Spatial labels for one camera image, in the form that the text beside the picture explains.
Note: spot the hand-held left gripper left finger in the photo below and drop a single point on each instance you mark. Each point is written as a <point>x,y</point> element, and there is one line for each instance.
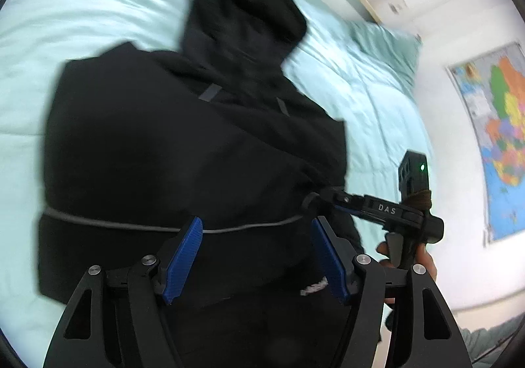
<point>183,257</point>

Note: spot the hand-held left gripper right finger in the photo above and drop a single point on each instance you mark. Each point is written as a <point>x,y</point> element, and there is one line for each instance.
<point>330,257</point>

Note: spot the person's right hand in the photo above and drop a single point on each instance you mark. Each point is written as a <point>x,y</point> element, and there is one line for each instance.
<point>426,265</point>

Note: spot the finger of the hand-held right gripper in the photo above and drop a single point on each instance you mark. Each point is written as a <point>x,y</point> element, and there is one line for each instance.
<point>369,204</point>
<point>369,218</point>

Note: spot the wall map poster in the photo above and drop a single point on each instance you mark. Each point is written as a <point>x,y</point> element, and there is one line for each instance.
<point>496,134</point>

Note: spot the grey-green cloth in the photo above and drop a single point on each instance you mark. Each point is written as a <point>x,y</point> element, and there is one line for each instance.
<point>496,345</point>

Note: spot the green quilt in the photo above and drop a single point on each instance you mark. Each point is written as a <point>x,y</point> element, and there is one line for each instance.
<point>82,15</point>

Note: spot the black hoodie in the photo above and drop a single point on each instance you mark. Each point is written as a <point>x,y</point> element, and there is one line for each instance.
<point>184,146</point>

